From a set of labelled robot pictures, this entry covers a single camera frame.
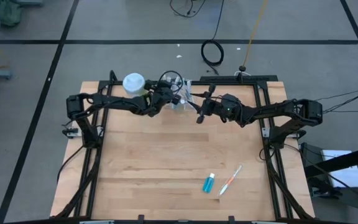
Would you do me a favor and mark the yellow hanging cable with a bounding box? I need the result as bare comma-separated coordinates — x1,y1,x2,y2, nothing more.
242,0,269,68

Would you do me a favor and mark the small blue mouthwash bottle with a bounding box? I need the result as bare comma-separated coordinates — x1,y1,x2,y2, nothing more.
201,172,216,194

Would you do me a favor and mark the coiled black cable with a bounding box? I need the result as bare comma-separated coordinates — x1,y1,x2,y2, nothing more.
200,0,226,76

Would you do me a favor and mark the white green wipes canister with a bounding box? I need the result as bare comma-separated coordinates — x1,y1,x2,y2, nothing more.
122,72,147,97

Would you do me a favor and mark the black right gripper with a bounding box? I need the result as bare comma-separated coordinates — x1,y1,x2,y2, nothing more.
187,83,242,124

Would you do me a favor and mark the orange toothbrush in clear wrapper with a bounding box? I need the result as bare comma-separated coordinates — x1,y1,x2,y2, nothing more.
218,164,244,197

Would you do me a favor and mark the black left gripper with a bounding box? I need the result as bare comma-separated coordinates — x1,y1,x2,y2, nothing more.
144,80,182,118

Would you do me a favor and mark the green bag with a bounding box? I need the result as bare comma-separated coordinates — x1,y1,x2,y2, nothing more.
0,0,23,27

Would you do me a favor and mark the clear plastic organizer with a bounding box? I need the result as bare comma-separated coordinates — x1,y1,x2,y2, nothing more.
161,72,199,112

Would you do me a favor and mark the black aluminium table frame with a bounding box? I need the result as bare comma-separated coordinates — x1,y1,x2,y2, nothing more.
54,70,316,222

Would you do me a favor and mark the black cart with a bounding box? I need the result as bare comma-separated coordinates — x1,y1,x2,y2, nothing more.
300,142,358,224

